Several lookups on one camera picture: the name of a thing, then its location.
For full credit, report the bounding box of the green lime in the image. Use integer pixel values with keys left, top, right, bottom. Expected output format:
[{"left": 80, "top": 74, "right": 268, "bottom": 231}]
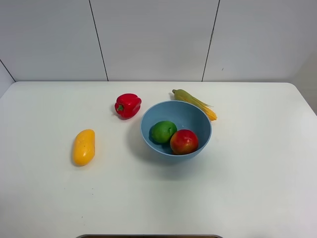
[{"left": 151, "top": 121, "right": 177, "bottom": 144}]

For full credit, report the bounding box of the red yellow apple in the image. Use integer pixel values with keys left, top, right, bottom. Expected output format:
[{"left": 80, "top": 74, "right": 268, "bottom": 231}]
[{"left": 170, "top": 129, "right": 199, "bottom": 155}]

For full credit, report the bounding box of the yellow mango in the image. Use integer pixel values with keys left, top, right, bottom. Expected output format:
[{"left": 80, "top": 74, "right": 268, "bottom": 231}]
[{"left": 72, "top": 129, "right": 95, "bottom": 166}]

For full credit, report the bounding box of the light blue bowl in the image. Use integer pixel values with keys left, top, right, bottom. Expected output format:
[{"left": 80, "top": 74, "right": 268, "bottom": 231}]
[{"left": 140, "top": 101, "right": 212, "bottom": 161}]

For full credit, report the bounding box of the corn cob with husk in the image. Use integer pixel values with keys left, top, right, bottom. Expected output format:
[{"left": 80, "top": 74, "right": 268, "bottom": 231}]
[{"left": 172, "top": 89, "right": 217, "bottom": 121}]

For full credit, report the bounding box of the red bell pepper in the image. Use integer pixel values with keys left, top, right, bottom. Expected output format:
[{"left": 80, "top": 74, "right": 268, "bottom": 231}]
[{"left": 114, "top": 93, "right": 142, "bottom": 119}]

